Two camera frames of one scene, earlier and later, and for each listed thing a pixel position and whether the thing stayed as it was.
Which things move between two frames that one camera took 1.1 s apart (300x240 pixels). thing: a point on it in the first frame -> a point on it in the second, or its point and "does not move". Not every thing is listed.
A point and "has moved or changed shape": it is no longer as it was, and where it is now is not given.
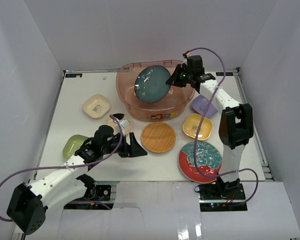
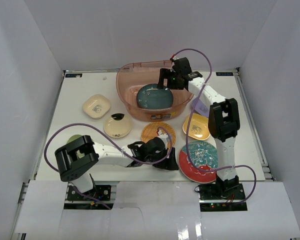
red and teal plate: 209,159 does not move
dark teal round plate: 150,86 has moved or changed shape
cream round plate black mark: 124,122 does not move
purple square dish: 200,103 does not move
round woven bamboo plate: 158,137 does not move
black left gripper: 126,147 -> 166,160
